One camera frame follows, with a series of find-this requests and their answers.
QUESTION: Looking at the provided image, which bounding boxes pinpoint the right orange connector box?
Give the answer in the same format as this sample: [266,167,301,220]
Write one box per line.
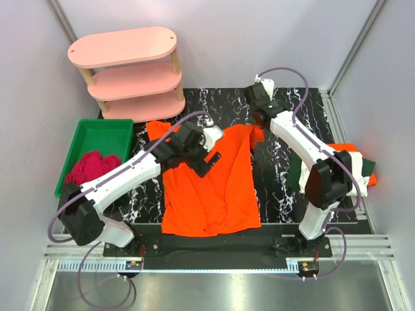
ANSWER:
[298,261,320,278]

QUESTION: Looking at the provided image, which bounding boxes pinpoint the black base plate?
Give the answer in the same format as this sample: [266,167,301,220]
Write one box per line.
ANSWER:
[103,224,333,259]

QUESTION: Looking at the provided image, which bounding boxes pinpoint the folded orange t-shirt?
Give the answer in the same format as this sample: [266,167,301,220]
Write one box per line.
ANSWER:
[329,143,377,187]

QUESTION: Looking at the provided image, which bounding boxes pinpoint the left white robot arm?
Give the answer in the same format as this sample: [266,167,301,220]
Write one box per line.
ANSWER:
[58,122,224,249]

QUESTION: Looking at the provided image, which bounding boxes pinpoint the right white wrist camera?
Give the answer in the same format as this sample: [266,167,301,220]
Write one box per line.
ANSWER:
[254,75,275,100]

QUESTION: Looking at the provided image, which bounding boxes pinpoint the orange connector box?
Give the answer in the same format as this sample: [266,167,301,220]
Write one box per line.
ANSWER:
[125,260,143,270]
[298,261,320,278]

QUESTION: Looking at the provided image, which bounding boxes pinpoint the pink three-tier shelf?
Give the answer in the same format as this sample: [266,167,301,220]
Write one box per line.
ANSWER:
[67,27,185,122]

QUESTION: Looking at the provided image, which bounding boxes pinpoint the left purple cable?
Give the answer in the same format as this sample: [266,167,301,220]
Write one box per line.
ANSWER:
[47,111,215,308]

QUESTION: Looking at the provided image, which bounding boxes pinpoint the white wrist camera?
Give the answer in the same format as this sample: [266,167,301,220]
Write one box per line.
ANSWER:
[200,119,224,152]
[254,75,275,100]

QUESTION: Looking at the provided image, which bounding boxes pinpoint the orange t-shirt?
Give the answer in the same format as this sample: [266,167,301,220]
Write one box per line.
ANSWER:
[329,143,377,187]
[161,124,265,237]

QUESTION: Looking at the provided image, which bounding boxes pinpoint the black marble pattern mat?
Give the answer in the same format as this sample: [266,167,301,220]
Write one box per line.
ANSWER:
[105,88,335,224]

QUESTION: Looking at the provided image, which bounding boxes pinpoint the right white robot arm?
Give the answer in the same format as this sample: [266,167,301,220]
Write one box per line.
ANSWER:
[243,80,360,253]

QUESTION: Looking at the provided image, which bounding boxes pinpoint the purple cable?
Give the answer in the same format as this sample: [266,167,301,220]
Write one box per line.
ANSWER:
[47,111,215,308]
[254,67,361,280]

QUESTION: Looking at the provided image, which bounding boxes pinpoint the green plastic bin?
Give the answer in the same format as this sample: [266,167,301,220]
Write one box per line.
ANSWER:
[54,119,134,197]

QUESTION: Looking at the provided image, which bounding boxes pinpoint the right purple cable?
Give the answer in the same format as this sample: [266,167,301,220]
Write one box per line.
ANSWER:
[254,67,361,280]

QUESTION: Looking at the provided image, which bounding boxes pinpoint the folded dark green t-shirt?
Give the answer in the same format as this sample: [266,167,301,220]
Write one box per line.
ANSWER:
[287,151,377,196]

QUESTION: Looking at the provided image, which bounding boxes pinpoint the left orange connector box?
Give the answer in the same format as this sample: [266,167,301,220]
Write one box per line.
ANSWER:
[125,260,143,270]

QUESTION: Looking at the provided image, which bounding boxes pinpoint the crumpled red t-shirt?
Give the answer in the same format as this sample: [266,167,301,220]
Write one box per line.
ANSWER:
[64,150,122,186]

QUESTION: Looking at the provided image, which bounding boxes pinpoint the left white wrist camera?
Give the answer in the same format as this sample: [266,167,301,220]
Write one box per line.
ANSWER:
[200,119,224,152]

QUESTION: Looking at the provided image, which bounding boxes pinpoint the aluminium frame rail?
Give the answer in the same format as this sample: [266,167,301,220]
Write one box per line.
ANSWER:
[44,235,394,274]

